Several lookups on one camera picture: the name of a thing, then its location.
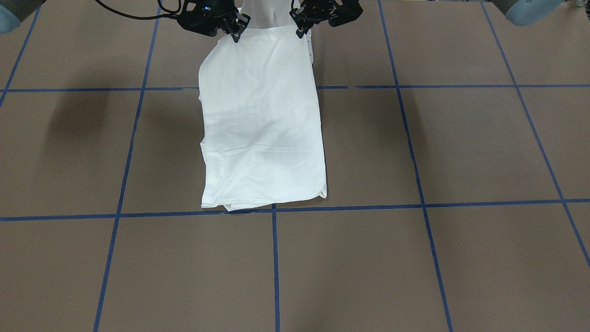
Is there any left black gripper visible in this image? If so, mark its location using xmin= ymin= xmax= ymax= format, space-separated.
xmin=289 ymin=0 xmax=363 ymax=39

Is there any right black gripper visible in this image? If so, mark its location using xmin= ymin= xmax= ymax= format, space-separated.
xmin=177 ymin=0 xmax=251 ymax=43

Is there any white printed t-shirt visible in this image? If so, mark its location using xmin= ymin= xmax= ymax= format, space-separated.
xmin=198 ymin=25 xmax=327 ymax=211

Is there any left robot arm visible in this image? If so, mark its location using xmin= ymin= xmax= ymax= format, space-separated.
xmin=289 ymin=0 xmax=562 ymax=38

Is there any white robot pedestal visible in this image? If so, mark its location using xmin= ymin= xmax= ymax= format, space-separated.
xmin=242 ymin=0 xmax=315 ymax=65

